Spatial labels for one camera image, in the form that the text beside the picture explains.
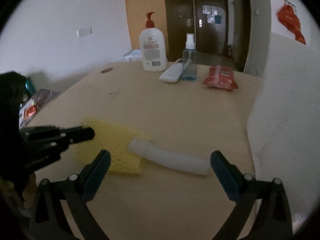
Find wooden wardrobe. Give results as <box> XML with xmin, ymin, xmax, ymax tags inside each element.
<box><xmin>125</xmin><ymin>0</ymin><xmax>194</xmax><ymax>62</ymax></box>

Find white bag behind table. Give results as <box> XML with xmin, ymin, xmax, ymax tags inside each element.
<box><xmin>119</xmin><ymin>49</ymin><xmax>142</xmax><ymax>62</ymax></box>

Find clear blue spray bottle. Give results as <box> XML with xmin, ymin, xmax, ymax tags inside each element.
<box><xmin>181</xmin><ymin>34</ymin><xmax>197</xmax><ymax>81</ymax></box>

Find white styrofoam box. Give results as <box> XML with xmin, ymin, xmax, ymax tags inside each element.
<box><xmin>247</xmin><ymin>34</ymin><xmax>319</xmax><ymax>229</ymax></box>

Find magazine on side surface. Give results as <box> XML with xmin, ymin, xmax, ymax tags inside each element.
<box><xmin>19</xmin><ymin>89</ymin><xmax>60</xmax><ymax>129</ymax></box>

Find yellow foam net sleeve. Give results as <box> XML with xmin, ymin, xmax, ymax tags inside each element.
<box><xmin>75</xmin><ymin>118</ymin><xmax>149</xmax><ymax>174</ymax></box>

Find red hanging bags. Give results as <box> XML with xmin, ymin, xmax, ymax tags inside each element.
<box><xmin>276</xmin><ymin>4</ymin><xmax>306</xmax><ymax>45</ymax></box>

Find dark brown entrance door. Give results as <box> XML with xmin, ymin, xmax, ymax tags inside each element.
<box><xmin>194</xmin><ymin>0</ymin><xmax>228</xmax><ymax>56</ymax></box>

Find white remote control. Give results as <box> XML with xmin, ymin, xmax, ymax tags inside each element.
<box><xmin>159</xmin><ymin>59</ymin><xmax>183</xmax><ymax>83</ymax></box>

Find white lotion pump bottle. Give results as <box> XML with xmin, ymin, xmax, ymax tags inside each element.
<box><xmin>139</xmin><ymin>11</ymin><xmax>167</xmax><ymax>72</ymax></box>

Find double wall socket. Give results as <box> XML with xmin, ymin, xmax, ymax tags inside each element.
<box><xmin>76</xmin><ymin>27</ymin><xmax>93</xmax><ymax>38</ymax></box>

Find red tissue packet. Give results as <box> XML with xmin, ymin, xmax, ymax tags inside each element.
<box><xmin>202</xmin><ymin>65</ymin><xmax>239</xmax><ymax>91</ymax></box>

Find teal cup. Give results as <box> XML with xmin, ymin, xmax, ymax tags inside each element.
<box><xmin>25</xmin><ymin>77</ymin><xmax>37</xmax><ymax>98</ymax></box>

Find white foam strip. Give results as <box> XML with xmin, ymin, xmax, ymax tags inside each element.
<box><xmin>127</xmin><ymin>137</ymin><xmax>212</xmax><ymax>176</ymax></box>

